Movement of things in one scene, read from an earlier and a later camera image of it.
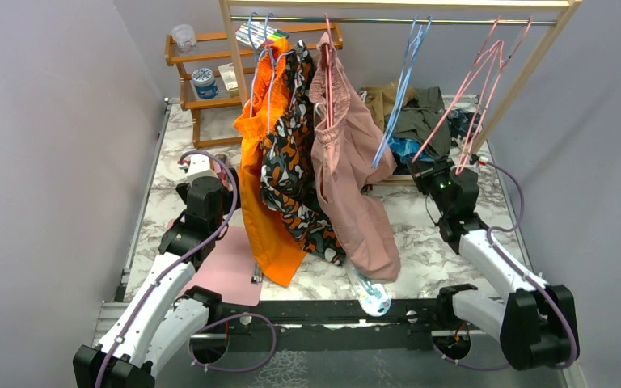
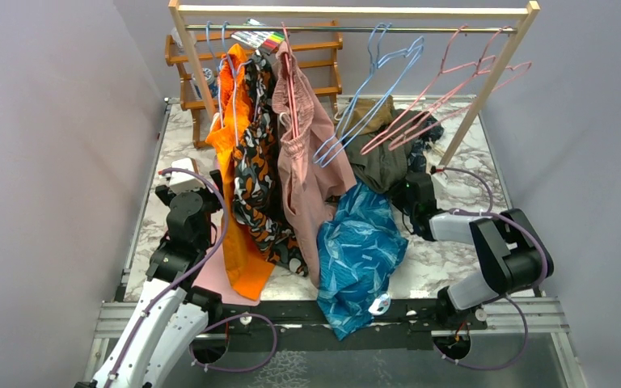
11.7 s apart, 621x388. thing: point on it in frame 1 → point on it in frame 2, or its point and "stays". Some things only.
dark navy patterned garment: x=459 y=123 → x=432 y=131
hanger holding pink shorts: x=328 y=78 → x=291 y=86
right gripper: x=422 y=172 → x=396 y=193
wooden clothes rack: x=568 y=9 → x=527 y=10
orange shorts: x=279 y=250 → x=249 y=272
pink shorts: x=351 y=150 → x=314 y=166
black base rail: x=329 y=326 stays
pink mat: x=227 y=268 stays
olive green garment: x=422 y=111 → x=379 y=157
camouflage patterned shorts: x=289 y=178 → x=255 y=183
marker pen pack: x=255 y=34 stays
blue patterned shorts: x=407 y=149 → x=356 y=249
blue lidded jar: x=205 y=84 stays
